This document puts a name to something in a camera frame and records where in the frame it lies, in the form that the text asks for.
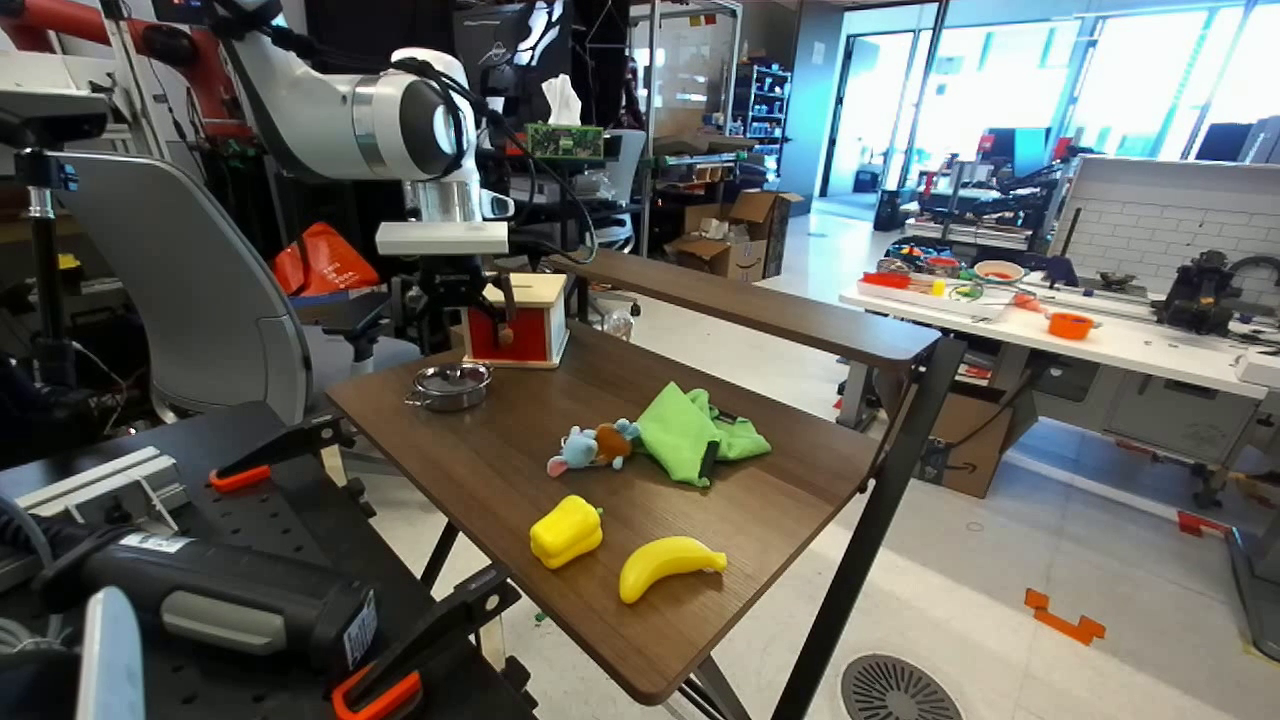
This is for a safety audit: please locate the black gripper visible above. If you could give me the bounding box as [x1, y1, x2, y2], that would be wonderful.
[404, 252, 494, 361]

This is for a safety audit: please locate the small steel pot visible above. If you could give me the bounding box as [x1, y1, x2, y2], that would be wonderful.
[404, 365, 494, 415]

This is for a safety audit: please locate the red wooden block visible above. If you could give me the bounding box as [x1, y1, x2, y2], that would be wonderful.
[460, 267, 576, 372]

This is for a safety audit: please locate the orange fabric bag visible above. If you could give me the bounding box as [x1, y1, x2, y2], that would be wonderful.
[266, 220, 382, 301]

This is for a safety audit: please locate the blue plush toy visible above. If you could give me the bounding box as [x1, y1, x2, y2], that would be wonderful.
[544, 415, 643, 481]

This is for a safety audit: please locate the green circuit board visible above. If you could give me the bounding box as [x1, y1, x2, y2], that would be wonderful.
[525, 119, 612, 169]

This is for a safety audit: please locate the yellow toy pepper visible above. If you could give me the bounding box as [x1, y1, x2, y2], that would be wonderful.
[525, 491, 608, 572]

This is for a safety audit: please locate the green cloth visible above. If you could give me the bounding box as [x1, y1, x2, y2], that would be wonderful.
[627, 381, 775, 491]

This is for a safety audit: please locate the grey plastic chair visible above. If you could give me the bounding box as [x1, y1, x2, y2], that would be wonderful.
[57, 148, 431, 433]

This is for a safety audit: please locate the black perforated mounting platform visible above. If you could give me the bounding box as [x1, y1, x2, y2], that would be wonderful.
[0, 403, 537, 720]

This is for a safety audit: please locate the open cardboard box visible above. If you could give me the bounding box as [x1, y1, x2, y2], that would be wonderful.
[668, 188, 792, 279]

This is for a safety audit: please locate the dark wooden bench table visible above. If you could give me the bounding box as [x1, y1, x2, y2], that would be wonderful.
[573, 252, 966, 720]

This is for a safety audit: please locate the yellow toy banana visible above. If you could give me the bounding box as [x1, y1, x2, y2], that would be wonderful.
[617, 534, 731, 607]

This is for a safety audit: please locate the black device with grey button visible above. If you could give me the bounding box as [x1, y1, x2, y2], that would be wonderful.
[76, 534, 382, 673]

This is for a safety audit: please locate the red padded bar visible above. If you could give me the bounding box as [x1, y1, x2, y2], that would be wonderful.
[0, 0, 253, 146]

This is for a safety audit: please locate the cardboard box under table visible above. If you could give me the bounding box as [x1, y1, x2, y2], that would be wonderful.
[914, 385, 1022, 500]

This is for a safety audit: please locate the round floor drain grate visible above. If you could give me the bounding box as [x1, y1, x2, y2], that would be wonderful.
[837, 652, 966, 720]

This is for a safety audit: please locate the orange bowl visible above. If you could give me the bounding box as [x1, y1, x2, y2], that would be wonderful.
[1044, 309, 1102, 345]

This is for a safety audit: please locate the white work table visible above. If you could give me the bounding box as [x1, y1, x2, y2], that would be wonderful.
[839, 266, 1280, 403]

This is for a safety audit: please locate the white perforated partition panel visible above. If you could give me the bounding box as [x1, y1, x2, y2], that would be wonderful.
[1057, 156, 1280, 301]

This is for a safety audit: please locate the black desktop machine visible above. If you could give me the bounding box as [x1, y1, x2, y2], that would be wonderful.
[1151, 247, 1280, 338]

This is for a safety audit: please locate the white wrist mount bar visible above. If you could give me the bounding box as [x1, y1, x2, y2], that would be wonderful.
[370, 216, 510, 260]

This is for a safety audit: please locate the black clamp with orange handle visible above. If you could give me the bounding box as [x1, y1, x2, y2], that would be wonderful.
[203, 412, 358, 500]
[328, 566, 525, 720]

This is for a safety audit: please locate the silver aluminium rail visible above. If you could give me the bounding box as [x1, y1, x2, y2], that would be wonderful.
[13, 443, 185, 522]

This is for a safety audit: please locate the black camera stand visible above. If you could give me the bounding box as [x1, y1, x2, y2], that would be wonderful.
[0, 90, 121, 395]

